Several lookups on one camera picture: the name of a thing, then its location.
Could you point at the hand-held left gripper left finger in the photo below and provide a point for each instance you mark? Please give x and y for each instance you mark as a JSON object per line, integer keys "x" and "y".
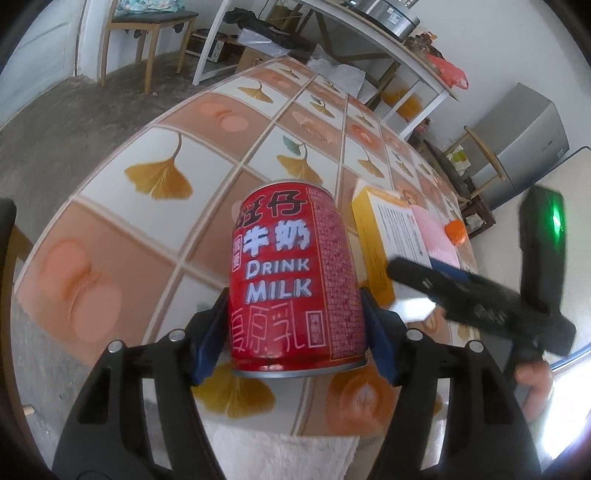
{"x": 210, "y": 332}

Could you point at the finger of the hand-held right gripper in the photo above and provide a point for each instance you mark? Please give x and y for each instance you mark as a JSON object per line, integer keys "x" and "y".
{"x": 415, "y": 277}
{"x": 450, "y": 270}

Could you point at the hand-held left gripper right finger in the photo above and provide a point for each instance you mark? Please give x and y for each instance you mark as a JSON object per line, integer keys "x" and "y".
{"x": 376, "y": 332}

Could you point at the yellow cardboard box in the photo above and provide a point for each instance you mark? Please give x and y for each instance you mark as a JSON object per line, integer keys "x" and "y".
{"x": 374, "y": 249}

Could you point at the red milk drink can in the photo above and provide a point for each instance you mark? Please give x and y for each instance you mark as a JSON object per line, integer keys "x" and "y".
{"x": 295, "y": 277}

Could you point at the person's right hand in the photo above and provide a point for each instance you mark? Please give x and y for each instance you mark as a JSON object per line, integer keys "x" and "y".
{"x": 535, "y": 387}

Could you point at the orange bottle cap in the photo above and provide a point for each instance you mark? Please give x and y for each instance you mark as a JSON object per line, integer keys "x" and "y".
{"x": 456, "y": 232}

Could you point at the pink packet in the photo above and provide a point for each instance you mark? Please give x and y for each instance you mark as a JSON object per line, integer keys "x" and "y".
{"x": 434, "y": 230}

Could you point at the light wooden chair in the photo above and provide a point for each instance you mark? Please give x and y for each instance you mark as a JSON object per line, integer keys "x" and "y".
{"x": 485, "y": 157}

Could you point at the tiled leaf pattern tablecloth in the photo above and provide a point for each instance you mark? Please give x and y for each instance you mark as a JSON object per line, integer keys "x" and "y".
{"x": 138, "y": 230}

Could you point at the grey refrigerator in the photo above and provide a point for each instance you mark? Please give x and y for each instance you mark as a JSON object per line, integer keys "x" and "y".
{"x": 521, "y": 143}

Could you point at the white textured cloth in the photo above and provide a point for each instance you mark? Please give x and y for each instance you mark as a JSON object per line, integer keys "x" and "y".
{"x": 277, "y": 452}

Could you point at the yellow plastic bag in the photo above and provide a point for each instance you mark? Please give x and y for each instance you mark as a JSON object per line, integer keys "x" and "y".
{"x": 401, "y": 106}

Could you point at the orange plastic bag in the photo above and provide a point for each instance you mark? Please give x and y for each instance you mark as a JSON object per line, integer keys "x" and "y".
{"x": 448, "y": 71}

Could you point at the white plastic sheet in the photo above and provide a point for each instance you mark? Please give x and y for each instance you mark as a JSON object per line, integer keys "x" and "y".
{"x": 337, "y": 67}

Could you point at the silver rice cooker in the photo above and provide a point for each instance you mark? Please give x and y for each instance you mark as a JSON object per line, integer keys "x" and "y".
{"x": 383, "y": 18}

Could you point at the brown cardboard box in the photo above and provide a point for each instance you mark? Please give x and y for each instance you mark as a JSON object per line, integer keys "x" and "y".
{"x": 254, "y": 57}

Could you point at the black bag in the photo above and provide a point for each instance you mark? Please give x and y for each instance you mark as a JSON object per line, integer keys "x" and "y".
{"x": 268, "y": 30}

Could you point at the wooden chair with dark seat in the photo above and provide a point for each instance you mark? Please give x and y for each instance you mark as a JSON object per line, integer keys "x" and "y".
{"x": 147, "y": 23}

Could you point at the floral cloth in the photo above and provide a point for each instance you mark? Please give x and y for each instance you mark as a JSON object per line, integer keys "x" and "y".
{"x": 147, "y": 5}

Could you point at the white door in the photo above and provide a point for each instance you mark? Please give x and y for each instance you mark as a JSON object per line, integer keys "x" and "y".
{"x": 37, "y": 46}

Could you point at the white metal frame table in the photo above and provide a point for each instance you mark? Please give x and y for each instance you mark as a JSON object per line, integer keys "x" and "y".
{"x": 369, "y": 50}

